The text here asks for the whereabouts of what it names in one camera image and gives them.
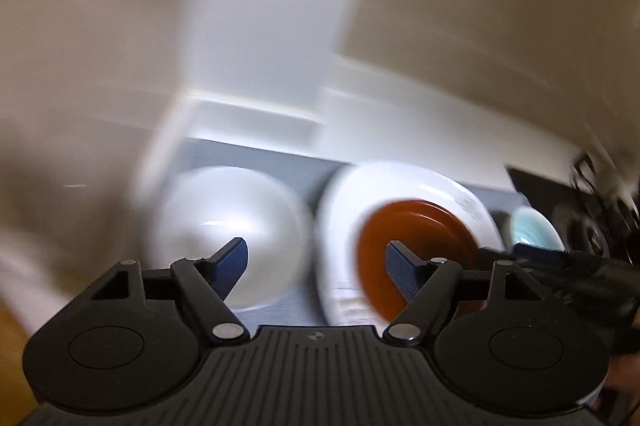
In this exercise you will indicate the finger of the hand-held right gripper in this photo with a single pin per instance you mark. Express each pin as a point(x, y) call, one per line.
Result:
point(520, 252)

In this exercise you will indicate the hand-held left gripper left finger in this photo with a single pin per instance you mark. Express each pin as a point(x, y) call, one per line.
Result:
point(234, 262)

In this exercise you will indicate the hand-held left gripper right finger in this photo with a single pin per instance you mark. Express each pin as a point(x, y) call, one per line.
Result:
point(403, 267)

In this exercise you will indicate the teal glazed bowl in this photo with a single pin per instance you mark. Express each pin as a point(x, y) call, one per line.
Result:
point(533, 229)

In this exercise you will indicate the white bowl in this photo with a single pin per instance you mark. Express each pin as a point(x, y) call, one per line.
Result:
point(235, 226)

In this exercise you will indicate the brown plate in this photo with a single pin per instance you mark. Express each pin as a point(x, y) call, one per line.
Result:
point(420, 231)

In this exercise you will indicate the white plate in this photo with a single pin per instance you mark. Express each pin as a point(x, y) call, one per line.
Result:
point(345, 216)

